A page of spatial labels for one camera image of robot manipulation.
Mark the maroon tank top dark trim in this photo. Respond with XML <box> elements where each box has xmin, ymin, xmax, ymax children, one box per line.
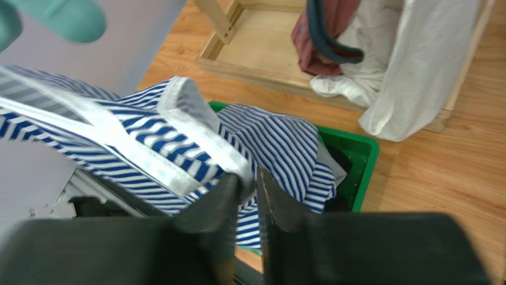
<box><xmin>291</xmin><ymin>0</ymin><xmax>364</xmax><ymax>77</ymax></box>

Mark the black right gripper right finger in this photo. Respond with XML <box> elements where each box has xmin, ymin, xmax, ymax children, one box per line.
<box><xmin>257</xmin><ymin>169</ymin><xmax>491</xmax><ymax>284</ymax></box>

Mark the navy tank top maroon trim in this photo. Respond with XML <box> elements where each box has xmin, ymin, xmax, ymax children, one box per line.
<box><xmin>324</xmin><ymin>147</ymin><xmax>353</xmax><ymax>212</ymax></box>

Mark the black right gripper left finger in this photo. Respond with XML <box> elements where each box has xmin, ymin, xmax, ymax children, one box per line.
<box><xmin>1</xmin><ymin>174</ymin><xmax>241</xmax><ymax>284</ymax></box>

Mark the green plastic tray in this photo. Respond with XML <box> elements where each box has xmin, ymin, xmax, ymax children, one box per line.
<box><xmin>208</xmin><ymin>100</ymin><xmax>381</xmax><ymax>256</ymax></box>

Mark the wooden clothes rack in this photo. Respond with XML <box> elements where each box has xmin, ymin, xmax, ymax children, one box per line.
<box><xmin>195</xmin><ymin>1</ymin><xmax>494</xmax><ymax>132</ymax></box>

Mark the blue white striped tank top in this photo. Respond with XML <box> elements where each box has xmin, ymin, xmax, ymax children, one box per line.
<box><xmin>0</xmin><ymin>65</ymin><xmax>337</xmax><ymax>251</ymax></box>

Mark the teal plastic hanger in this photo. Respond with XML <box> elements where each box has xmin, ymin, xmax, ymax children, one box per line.
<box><xmin>1</xmin><ymin>0</ymin><xmax>107</xmax><ymax>51</ymax></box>

